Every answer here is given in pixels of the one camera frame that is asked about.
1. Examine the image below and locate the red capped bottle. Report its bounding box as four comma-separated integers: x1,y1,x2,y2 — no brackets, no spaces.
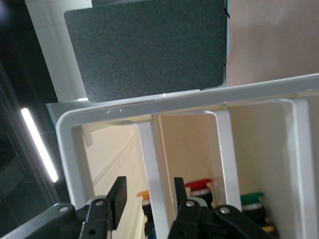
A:
184,178,217,210

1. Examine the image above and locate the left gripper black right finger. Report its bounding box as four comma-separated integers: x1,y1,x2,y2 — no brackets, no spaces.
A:
166,176,276,239

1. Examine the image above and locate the dark grey felt panel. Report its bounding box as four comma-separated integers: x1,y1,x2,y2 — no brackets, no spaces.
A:
64,0,229,103

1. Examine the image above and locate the white light strip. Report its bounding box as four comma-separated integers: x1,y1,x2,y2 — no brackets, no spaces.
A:
21,107,58,183

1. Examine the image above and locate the beige plastic drawer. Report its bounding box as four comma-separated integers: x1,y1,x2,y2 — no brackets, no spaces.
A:
231,98,310,239
72,119,172,239

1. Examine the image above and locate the white drawer cabinet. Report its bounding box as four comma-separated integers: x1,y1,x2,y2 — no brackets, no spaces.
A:
46,73,319,239

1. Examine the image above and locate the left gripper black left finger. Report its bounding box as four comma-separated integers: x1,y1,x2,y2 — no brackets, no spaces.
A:
0,176,128,239

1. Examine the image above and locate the orange-capped push button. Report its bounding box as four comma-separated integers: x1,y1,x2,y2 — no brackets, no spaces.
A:
136,190,157,239

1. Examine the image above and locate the green capped bottle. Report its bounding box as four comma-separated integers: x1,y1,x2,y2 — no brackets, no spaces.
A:
240,191,275,234

